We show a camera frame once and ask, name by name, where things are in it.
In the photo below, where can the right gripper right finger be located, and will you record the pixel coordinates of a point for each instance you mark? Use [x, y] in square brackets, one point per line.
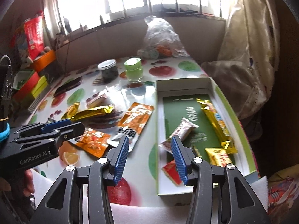
[238, 203]

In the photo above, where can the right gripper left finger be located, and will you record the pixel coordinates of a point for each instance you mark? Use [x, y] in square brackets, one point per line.
[63, 203]

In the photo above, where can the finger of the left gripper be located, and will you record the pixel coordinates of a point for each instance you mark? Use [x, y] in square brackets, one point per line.
[70, 131]
[55, 125]

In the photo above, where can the gold peanut candy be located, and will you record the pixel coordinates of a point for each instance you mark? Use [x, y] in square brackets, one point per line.
[71, 111]

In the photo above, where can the orange konjac snack pouch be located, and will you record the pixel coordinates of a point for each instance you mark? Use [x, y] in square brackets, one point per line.
[92, 141]

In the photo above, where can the white pink sesame nougat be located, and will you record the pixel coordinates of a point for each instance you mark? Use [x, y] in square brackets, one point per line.
[96, 101]

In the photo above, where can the yellow peanut crisp candy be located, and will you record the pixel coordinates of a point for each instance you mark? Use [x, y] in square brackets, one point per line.
[218, 156]

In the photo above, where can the red snack packet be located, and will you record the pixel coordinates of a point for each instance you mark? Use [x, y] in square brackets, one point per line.
[171, 172]

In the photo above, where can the long gold rice bar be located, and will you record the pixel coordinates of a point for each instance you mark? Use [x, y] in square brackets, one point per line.
[219, 126]

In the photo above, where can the pink white nougat candy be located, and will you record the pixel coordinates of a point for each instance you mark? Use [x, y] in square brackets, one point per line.
[183, 130]

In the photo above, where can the person left hand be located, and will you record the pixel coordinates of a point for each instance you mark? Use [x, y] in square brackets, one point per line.
[28, 184]

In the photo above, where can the striped box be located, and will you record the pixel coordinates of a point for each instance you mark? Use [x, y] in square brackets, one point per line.
[37, 101]

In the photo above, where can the yellow green box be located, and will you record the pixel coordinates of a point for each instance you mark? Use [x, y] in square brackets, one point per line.
[32, 92]

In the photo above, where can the red woven box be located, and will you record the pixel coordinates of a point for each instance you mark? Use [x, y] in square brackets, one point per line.
[24, 82]

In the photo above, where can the colourful cloth pile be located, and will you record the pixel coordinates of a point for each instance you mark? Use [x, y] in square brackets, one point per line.
[282, 193]

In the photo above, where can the black smartphone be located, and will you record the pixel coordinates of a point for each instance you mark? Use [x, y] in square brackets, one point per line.
[68, 86]

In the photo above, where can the white foam sheet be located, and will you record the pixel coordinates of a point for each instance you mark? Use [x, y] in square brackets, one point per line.
[134, 214]

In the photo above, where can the silver orange snack pouch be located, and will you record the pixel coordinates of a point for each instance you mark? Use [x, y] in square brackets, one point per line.
[131, 124]

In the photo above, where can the orange storage box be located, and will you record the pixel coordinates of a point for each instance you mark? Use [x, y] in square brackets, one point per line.
[43, 61]

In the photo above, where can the dark jar white lid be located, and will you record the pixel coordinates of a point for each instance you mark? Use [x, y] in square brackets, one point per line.
[109, 70]

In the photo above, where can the green glass jar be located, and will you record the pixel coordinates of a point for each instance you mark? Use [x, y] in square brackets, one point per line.
[134, 70]

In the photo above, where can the red snack bag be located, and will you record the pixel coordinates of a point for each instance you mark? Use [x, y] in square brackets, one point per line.
[33, 29]

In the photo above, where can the green white cardboard box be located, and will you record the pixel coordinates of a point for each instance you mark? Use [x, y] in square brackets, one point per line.
[176, 99]

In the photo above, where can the clear plastic bag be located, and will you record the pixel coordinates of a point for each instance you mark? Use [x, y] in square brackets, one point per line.
[160, 41]

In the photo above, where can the cream patterned curtain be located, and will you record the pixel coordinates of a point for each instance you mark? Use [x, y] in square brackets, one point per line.
[249, 54]

